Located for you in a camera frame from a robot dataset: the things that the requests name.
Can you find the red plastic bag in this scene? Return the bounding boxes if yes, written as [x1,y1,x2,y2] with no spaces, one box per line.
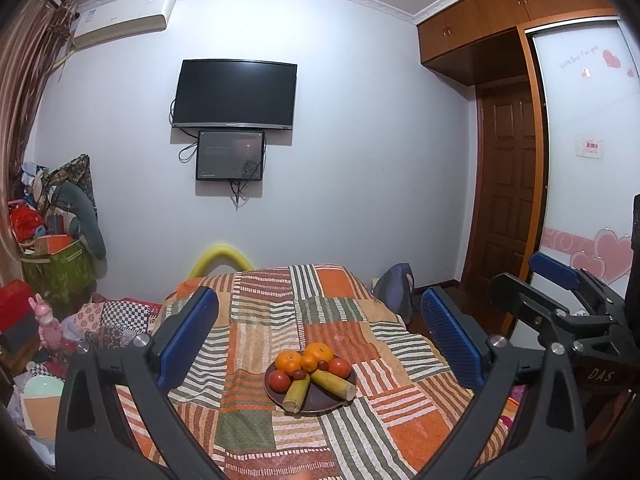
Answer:
[9,202,46,242]

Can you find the blue grey backpack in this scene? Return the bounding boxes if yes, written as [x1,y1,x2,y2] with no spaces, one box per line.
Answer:
[372,262,416,326]

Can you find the checked cloth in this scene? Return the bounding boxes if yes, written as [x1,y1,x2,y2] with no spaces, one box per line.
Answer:
[100,300,162,337]

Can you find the orange with sticker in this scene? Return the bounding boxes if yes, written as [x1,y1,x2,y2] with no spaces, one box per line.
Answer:
[275,351,303,375]

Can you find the red box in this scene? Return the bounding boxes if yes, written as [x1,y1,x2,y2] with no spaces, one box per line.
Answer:
[0,280,39,334]

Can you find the white wardrobe sliding door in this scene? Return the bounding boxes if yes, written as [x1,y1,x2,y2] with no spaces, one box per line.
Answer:
[529,19,640,321]

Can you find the yellow foam noodle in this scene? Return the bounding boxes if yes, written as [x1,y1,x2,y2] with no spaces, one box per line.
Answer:
[186,245,256,280]

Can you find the purple plate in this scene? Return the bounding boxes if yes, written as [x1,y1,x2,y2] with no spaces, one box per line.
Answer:
[264,360,359,415]

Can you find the large orange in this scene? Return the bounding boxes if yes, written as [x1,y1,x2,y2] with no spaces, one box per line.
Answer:
[304,342,334,363]

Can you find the black wall television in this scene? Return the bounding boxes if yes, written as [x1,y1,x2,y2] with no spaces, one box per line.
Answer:
[171,59,298,131]

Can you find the patterned fabric bag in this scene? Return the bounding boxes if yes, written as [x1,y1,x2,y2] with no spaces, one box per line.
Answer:
[47,154,96,211]

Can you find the brown wooden door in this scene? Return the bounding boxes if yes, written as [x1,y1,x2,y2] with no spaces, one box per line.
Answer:
[462,82,540,292]

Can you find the black cable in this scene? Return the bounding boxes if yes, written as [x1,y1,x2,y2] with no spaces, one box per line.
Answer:
[228,180,252,210]
[179,127,199,164]

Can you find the white air conditioner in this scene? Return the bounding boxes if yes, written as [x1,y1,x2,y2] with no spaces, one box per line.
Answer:
[72,0,177,51]

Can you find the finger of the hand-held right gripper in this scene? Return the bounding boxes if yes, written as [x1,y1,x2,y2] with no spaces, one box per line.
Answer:
[489,272,618,357]
[530,252,629,314]

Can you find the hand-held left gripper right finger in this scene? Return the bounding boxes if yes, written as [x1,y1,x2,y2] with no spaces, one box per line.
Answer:
[417,286,587,480]

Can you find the green storage box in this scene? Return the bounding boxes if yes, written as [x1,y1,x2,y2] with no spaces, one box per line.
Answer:
[21,239,97,307]

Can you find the small black monitor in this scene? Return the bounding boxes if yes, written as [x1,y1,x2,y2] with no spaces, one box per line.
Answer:
[195,130,266,182]

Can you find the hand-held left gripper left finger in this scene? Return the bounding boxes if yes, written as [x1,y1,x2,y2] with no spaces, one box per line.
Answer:
[55,286,226,480]

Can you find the pink rabbit plush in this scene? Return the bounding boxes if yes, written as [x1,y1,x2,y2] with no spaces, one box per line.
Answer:
[29,296,64,349]

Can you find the wooden overhead cabinets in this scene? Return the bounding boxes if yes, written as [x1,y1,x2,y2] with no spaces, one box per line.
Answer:
[417,0,632,87]

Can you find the striped patchwork blanket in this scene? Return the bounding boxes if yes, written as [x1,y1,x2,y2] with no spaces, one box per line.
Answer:
[115,262,511,480]

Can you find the striped brown curtain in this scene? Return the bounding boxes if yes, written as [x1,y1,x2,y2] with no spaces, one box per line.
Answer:
[0,0,79,281]

